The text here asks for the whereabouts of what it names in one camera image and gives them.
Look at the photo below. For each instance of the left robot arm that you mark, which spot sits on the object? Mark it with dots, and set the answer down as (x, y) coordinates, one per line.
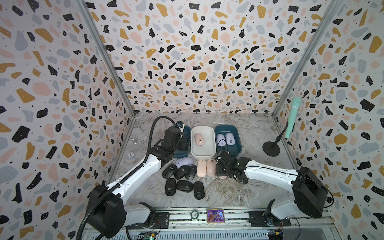
(107, 211)

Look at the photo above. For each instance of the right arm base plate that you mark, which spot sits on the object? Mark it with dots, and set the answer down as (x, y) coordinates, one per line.
(259, 219)

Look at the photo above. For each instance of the small colourful screen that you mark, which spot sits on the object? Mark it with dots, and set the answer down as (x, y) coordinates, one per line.
(215, 216)

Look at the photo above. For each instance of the black mouse upper middle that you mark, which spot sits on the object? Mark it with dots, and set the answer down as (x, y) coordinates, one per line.
(182, 172)

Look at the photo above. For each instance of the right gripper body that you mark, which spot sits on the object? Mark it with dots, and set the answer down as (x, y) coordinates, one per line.
(220, 171)

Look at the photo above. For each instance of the purple mouse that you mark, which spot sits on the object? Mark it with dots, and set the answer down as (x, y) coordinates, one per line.
(221, 140)
(230, 139)
(186, 161)

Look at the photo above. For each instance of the aluminium front rail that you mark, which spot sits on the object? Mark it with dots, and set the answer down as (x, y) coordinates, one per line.
(235, 227)

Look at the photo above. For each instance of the teal storage box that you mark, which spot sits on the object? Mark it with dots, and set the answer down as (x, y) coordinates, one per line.
(181, 154)
(234, 150)

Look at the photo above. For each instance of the white storage box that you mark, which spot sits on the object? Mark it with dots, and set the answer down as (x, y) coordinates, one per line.
(209, 149)

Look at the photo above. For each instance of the black mouse upper right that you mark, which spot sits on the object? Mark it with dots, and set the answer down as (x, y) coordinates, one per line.
(191, 173)

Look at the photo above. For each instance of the black mouse lower middle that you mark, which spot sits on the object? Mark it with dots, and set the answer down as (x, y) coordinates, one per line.
(184, 186)

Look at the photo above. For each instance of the black mouse lower left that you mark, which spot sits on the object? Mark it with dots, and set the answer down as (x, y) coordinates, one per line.
(170, 187)

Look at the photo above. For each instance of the black mouse upper left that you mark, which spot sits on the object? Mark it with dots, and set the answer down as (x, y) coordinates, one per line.
(169, 171)

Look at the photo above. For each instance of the right teal storage box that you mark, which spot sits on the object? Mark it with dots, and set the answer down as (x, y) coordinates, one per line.
(234, 150)

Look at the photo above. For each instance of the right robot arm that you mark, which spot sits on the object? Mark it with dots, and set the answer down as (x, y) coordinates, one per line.
(307, 194)

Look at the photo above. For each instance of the black mouse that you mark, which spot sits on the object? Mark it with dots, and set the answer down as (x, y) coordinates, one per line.
(184, 186)
(191, 173)
(199, 190)
(170, 187)
(169, 171)
(182, 172)

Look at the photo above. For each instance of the green microphone on stand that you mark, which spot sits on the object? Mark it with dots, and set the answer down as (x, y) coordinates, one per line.
(271, 148)

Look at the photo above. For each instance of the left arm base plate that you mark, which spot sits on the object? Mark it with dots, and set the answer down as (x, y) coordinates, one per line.
(160, 221)

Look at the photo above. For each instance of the black mouse lower right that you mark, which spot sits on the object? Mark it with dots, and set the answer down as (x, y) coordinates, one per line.
(199, 190)

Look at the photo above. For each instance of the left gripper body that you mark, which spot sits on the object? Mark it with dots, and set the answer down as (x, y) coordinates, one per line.
(183, 145)

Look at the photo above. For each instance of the left teal storage box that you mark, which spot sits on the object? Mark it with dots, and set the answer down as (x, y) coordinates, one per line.
(181, 154)

